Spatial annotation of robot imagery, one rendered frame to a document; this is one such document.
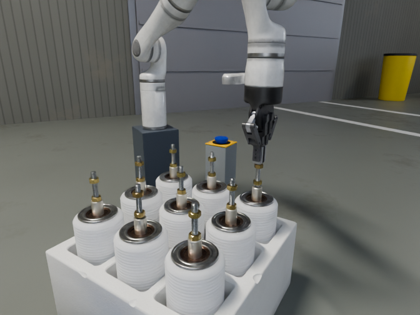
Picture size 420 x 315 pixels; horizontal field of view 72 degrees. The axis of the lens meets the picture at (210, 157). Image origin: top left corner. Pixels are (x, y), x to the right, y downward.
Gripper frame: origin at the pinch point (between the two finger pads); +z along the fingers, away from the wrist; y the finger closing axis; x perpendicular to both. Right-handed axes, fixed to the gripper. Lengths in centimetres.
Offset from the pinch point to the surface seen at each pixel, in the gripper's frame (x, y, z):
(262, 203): -2.4, -1.8, 10.2
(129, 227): 13.7, -24.3, 10.2
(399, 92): -14, 491, 22
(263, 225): -3.6, -3.4, 14.3
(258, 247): -4.1, -6.7, 17.6
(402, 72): -14, 489, -8
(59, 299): 28, -32, 28
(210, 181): 11.4, -1.3, 8.6
